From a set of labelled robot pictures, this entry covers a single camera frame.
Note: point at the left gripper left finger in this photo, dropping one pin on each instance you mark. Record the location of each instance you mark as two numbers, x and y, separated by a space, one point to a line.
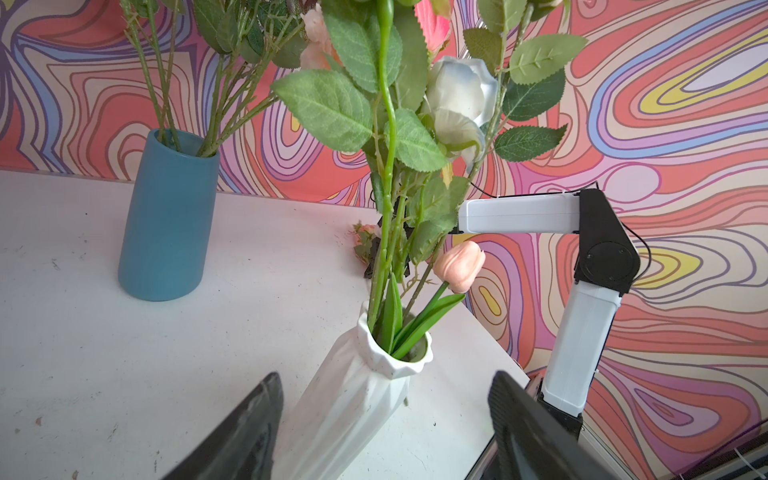
242 445

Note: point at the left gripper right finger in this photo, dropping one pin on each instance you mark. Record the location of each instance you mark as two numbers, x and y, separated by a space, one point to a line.
531 444

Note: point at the white ribbed vase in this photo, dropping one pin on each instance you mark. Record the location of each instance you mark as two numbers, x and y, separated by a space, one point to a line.
354 392

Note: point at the peach tulip flower stem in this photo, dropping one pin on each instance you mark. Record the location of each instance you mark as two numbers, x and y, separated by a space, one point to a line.
457 270

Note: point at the teal cylindrical vase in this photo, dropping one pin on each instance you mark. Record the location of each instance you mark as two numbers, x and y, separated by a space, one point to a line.
169 220

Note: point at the pink spray carnation stem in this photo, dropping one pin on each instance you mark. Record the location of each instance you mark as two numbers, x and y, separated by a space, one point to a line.
366 235

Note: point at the pale blue-white rose stem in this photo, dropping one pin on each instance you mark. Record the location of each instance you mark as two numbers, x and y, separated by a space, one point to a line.
484 103

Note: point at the white rose flower stem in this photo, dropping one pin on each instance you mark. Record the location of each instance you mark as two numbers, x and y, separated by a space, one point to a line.
367 100

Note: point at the blue rose flower stem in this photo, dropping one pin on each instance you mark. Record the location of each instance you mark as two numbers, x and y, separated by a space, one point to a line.
247 36

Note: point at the small pink rose stem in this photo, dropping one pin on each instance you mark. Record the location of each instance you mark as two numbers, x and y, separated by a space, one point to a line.
434 17

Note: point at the pink carnation flower stem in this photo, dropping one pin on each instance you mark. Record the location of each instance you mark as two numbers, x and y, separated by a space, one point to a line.
142 32

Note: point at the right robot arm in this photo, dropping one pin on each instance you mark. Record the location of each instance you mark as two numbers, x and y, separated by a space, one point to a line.
606 267

